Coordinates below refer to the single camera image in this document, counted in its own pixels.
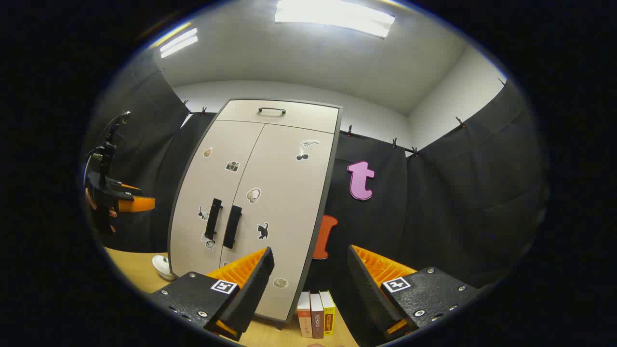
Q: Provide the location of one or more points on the cabinet door with cherry sticker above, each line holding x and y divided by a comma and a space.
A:
284, 193

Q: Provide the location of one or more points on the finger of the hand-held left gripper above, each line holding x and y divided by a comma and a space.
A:
137, 204
130, 186

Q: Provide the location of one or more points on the beige double-door shoe cabinet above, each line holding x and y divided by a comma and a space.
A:
299, 115

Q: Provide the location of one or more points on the large ceiling light panel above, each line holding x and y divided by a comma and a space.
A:
332, 17

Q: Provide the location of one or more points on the small ceiling light panel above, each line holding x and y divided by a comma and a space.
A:
178, 43

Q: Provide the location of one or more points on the yellow book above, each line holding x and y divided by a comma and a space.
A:
328, 313

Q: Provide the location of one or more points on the row of black backdrop clips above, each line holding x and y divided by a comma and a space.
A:
460, 122

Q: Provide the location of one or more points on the brown book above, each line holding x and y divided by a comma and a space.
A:
316, 318

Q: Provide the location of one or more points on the white round plush toy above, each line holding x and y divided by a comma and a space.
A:
163, 267

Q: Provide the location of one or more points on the cabinet door with camera sticker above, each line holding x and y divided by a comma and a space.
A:
212, 178

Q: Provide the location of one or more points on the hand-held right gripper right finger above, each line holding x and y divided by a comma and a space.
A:
366, 299

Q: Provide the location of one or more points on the orange and white book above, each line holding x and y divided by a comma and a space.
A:
304, 315

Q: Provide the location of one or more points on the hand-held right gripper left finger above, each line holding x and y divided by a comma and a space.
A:
250, 284

